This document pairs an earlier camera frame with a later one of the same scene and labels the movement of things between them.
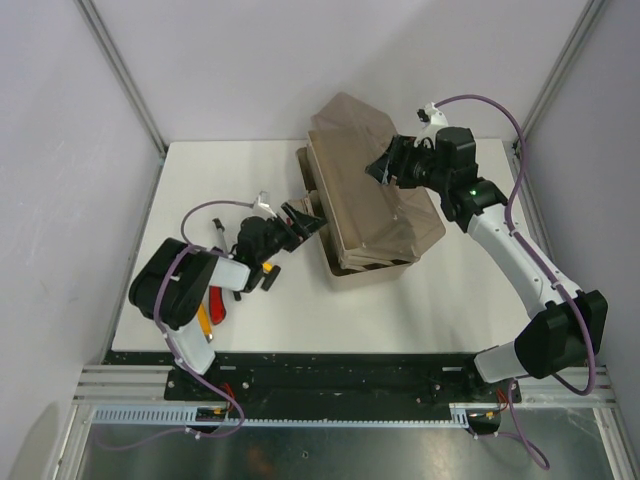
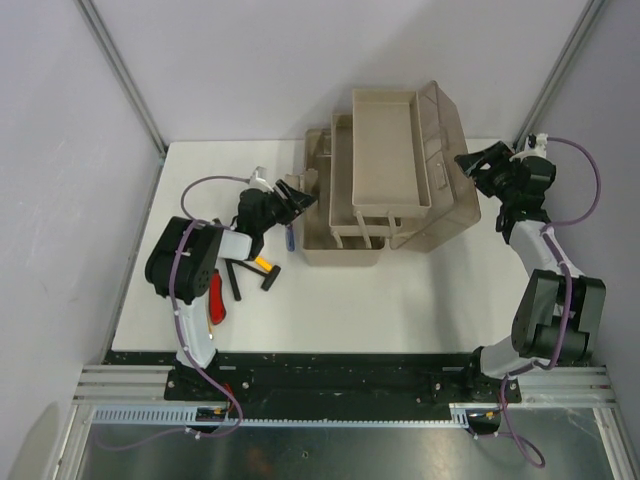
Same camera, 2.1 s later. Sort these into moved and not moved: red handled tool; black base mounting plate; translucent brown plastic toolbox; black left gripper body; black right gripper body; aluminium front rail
Moved: black right gripper body; black left gripper body; translucent brown plastic toolbox
Not moved: black base mounting plate; aluminium front rail; red handled tool
